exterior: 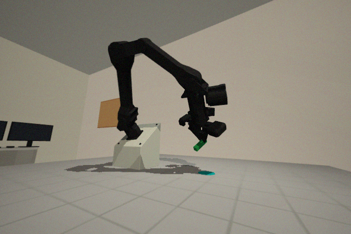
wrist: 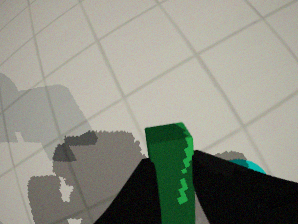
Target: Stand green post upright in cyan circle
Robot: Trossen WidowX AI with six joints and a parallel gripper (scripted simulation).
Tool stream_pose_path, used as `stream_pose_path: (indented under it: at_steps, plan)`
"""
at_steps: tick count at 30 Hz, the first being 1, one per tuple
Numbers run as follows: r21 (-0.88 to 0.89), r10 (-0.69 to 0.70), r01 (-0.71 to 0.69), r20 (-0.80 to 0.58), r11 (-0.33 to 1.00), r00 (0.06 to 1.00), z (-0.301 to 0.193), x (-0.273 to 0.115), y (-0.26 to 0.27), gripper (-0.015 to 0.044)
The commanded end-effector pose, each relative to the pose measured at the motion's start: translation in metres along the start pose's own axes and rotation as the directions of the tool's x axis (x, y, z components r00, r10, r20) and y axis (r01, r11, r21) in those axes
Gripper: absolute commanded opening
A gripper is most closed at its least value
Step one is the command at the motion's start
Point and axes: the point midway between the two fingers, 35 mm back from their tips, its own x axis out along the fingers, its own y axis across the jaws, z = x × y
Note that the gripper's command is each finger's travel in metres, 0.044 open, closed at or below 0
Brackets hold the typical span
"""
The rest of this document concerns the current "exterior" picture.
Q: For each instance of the green rectangular block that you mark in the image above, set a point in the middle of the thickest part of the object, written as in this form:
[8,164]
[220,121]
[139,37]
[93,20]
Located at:
[199,145]

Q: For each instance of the teal flat circle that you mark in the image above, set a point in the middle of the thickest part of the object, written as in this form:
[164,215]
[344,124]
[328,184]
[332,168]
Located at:
[206,173]

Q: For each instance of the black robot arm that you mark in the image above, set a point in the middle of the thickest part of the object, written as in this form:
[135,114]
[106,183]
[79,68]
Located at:
[122,55]

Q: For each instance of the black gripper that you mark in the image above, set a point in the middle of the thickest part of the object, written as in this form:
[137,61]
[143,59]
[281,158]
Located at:
[197,119]

